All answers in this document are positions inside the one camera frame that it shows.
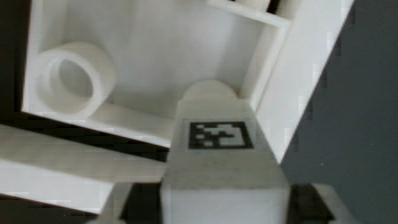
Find white chair seat part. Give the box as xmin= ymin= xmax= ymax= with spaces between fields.
xmin=21 ymin=0 xmax=355 ymax=155

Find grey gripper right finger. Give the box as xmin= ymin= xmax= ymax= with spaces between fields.
xmin=312 ymin=183 xmax=362 ymax=224

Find white chair leg with tag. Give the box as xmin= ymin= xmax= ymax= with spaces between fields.
xmin=160 ymin=80 xmax=289 ymax=224

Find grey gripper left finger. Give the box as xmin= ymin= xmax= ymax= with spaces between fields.
xmin=94 ymin=183 xmax=131 ymax=224

